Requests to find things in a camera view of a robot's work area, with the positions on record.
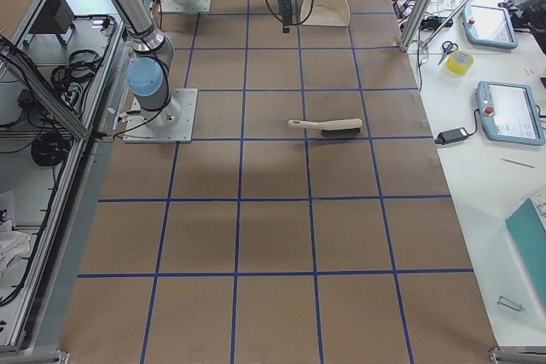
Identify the beige plastic dustpan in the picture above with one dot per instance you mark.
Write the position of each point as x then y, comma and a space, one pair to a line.
325, 13

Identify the beige hand brush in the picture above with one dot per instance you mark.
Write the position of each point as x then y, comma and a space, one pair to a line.
339, 127

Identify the yellow tape roll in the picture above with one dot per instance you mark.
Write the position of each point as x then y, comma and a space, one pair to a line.
459, 62

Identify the metal rod green tip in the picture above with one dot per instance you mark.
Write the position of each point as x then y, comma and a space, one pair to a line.
424, 44

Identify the far teach pendant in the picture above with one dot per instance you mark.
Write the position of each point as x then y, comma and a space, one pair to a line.
488, 26

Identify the teach pendant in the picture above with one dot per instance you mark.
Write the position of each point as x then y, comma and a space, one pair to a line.
488, 26
508, 113

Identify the black power adapter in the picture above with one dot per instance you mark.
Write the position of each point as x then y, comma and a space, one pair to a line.
451, 136

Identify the near teach pendant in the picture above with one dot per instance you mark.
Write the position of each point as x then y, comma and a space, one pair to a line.
508, 113

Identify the teal notebook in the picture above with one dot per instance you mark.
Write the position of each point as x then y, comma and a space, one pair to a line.
528, 233

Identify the black handled scissors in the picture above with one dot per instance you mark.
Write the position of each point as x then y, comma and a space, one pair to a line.
448, 47

